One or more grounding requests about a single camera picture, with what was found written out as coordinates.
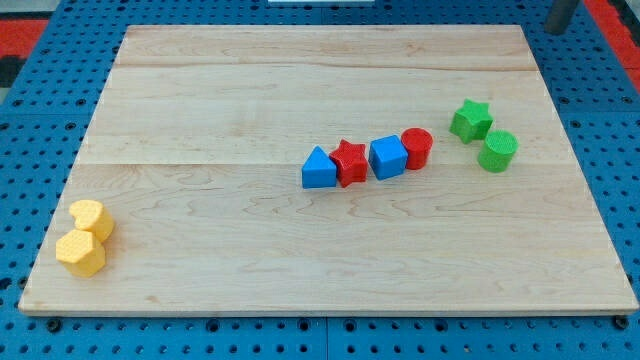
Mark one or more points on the blue triangle block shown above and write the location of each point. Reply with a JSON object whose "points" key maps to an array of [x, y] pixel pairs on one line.
{"points": [[318, 171]]}

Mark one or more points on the red star block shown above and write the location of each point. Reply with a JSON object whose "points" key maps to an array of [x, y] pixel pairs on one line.
{"points": [[351, 163]]}

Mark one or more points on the green star block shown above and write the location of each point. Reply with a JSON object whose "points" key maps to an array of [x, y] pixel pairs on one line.
{"points": [[472, 121]]}

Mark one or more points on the blue cube block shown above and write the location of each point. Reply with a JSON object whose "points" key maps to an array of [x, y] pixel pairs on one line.
{"points": [[387, 157]]}

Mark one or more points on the wooden board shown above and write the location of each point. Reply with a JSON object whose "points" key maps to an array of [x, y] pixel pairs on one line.
{"points": [[196, 147]]}

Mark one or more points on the red cylinder block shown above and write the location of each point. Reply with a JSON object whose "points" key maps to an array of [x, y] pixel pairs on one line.
{"points": [[418, 143]]}

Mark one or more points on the green cylinder block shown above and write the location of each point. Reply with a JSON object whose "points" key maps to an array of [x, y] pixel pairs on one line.
{"points": [[498, 150]]}

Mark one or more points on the yellow heart block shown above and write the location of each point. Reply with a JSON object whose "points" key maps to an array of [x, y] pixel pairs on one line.
{"points": [[94, 217]]}

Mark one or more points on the yellow hexagon block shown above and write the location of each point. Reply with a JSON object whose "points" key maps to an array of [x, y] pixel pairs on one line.
{"points": [[81, 253]]}

